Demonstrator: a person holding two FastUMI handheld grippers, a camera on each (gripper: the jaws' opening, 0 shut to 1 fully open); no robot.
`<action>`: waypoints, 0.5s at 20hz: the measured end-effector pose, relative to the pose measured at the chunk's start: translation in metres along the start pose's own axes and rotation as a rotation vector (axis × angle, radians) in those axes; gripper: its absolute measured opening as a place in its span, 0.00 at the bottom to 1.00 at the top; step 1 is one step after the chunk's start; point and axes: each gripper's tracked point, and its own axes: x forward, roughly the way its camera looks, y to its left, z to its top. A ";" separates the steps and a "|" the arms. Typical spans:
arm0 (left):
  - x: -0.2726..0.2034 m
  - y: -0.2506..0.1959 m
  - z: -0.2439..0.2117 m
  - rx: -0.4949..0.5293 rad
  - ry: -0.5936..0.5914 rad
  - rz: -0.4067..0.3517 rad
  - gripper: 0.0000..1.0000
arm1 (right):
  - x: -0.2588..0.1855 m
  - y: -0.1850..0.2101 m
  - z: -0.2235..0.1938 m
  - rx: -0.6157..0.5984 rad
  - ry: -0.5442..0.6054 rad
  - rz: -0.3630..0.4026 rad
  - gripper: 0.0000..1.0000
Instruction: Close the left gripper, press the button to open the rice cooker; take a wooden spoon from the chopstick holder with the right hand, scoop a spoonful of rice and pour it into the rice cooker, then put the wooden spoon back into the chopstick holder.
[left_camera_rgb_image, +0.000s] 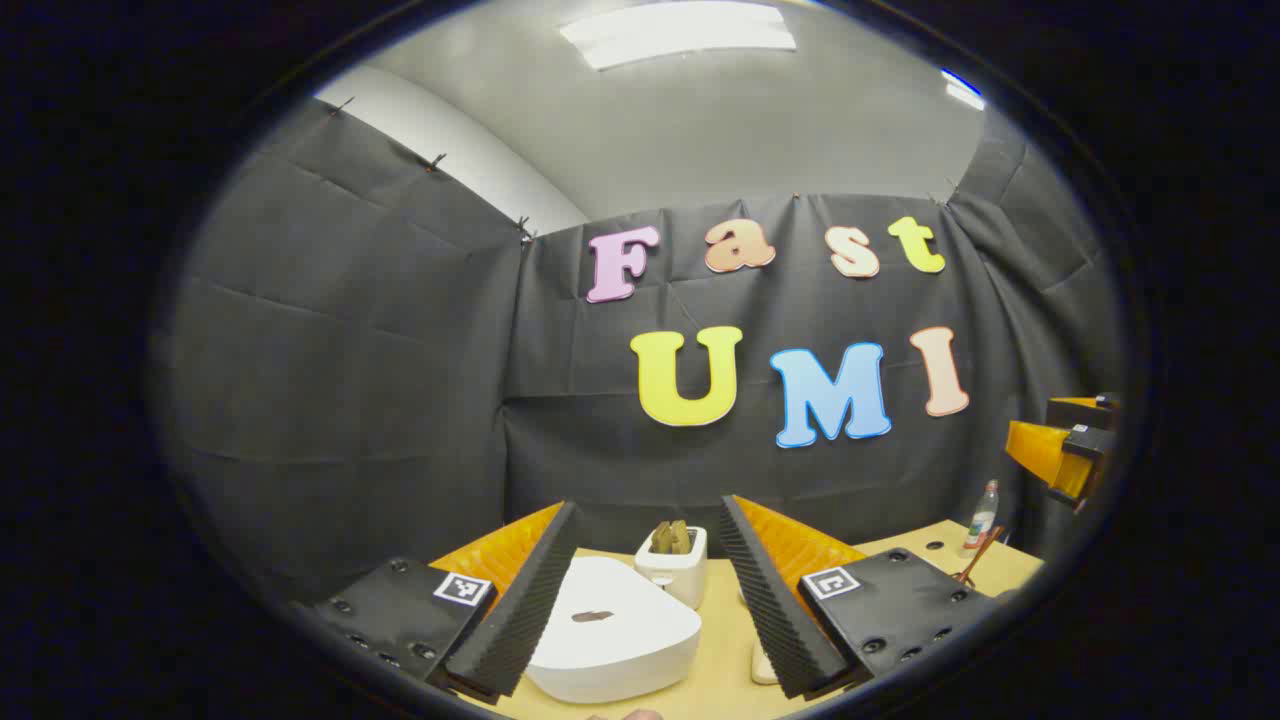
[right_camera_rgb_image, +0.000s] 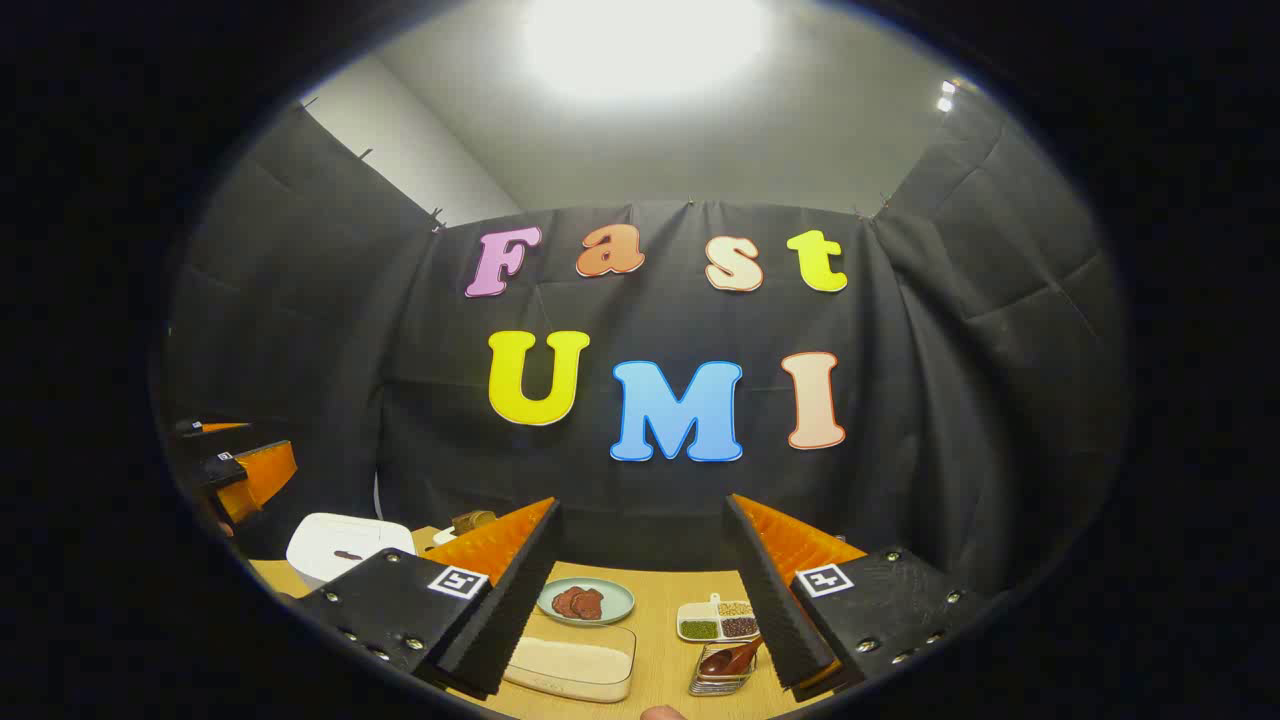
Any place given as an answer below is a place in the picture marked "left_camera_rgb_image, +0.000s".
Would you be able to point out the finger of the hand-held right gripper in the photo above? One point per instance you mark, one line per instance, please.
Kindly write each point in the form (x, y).
(1045, 455)
(1085, 410)

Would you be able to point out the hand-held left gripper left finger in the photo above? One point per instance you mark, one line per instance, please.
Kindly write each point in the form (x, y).
(520, 610)

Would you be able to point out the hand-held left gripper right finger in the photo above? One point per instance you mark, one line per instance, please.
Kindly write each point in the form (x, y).
(775, 610)

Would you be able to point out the white rice cooker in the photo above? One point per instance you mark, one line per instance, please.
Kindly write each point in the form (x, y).
(620, 640)

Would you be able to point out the brown wooden spoon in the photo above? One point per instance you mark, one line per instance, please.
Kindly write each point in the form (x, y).
(985, 550)

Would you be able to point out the clear plastic water bottle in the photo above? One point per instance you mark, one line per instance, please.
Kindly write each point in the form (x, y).
(981, 520)

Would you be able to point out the white toaster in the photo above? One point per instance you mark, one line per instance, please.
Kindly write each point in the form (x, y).
(675, 575)

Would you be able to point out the brown bread slice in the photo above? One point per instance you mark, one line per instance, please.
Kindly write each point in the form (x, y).
(681, 537)
(661, 538)

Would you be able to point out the black backdrop cloth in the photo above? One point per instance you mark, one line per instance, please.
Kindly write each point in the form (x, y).
(350, 350)

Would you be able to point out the small ceiling light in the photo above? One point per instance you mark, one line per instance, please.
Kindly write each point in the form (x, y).
(963, 92)

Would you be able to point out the large ceiling light panel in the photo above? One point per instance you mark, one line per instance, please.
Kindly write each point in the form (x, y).
(680, 30)

